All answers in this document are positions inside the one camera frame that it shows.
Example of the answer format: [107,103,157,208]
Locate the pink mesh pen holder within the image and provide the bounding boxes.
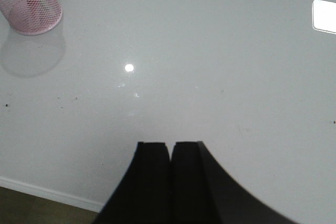
[1,0,62,35]

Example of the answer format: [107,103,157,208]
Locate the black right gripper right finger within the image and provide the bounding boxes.
[172,142,294,223]

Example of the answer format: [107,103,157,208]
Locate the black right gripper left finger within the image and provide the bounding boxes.
[93,142,170,223]

